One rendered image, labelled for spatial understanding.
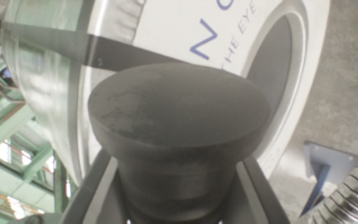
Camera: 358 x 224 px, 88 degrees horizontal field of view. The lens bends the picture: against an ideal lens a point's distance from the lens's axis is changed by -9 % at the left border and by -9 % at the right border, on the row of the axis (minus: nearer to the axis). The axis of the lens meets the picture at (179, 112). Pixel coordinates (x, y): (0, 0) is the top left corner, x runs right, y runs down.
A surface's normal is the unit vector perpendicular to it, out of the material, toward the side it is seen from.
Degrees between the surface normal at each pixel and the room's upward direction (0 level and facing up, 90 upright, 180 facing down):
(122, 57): 89
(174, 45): 90
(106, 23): 89
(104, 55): 89
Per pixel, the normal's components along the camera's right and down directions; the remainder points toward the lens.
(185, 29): 0.70, 0.33
